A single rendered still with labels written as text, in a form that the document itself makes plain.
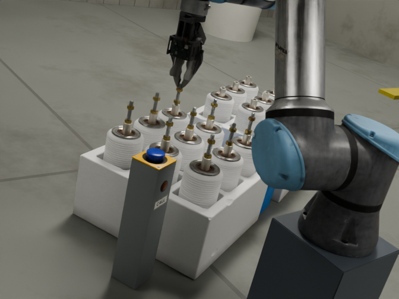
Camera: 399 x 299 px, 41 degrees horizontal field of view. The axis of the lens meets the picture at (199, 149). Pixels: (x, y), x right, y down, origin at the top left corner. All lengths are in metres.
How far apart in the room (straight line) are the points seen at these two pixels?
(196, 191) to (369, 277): 0.44
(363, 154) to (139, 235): 0.52
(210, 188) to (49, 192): 0.52
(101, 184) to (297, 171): 0.65
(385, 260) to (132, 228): 0.52
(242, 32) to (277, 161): 3.14
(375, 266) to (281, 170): 0.30
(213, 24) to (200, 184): 2.79
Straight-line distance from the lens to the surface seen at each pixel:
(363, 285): 1.06
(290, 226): 1.03
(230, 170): 1.33
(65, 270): 1.28
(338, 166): 0.89
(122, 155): 1.34
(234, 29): 3.93
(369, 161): 0.93
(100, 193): 1.38
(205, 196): 1.25
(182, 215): 1.25
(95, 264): 1.30
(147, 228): 1.15
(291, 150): 0.84
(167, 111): 1.56
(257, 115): 1.73
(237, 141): 1.46
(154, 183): 1.09
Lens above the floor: 0.80
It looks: 24 degrees down
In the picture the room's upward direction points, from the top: 13 degrees clockwise
